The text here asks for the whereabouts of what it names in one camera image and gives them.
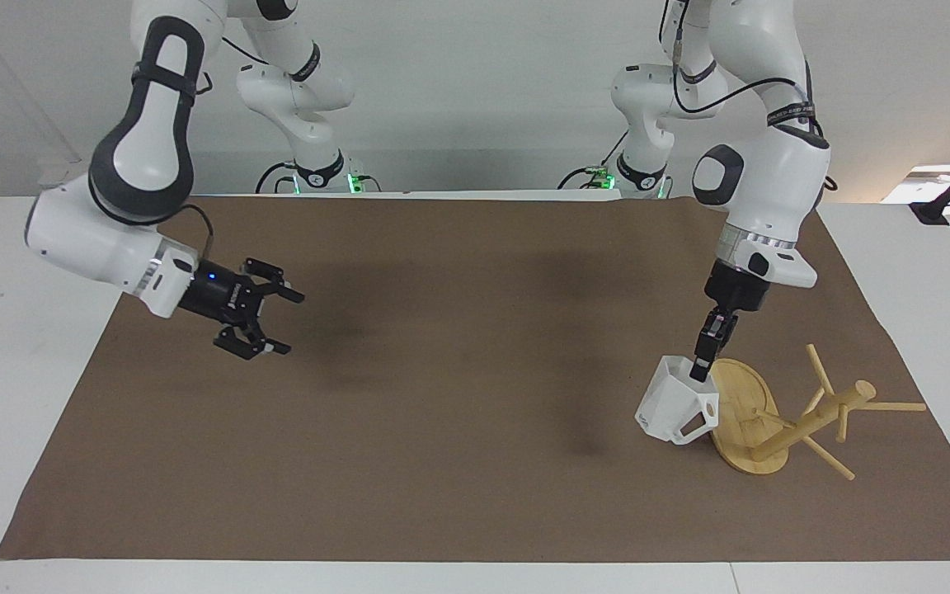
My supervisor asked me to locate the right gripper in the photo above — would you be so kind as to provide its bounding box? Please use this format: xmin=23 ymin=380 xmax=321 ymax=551
xmin=178 ymin=257 xmax=306 ymax=361

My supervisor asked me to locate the wooden cup rack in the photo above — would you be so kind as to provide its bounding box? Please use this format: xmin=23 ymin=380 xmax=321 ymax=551
xmin=709 ymin=343 xmax=929 ymax=483

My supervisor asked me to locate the white angular cup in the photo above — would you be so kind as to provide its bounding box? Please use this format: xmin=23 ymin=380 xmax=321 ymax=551
xmin=635 ymin=356 xmax=722 ymax=446

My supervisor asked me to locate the black cable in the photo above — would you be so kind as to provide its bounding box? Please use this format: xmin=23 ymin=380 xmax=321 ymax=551
xmin=660 ymin=0 xmax=827 ymax=139
xmin=256 ymin=161 xmax=304 ymax=196
xmin=160 ymin=203 xmax=216 ymax=263
xmin=557 ymin=163 xmax=618 ymax=191

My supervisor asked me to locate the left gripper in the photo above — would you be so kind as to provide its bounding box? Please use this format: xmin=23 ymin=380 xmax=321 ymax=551
xmin=703 ymin=259 xmax=774 ymax=315

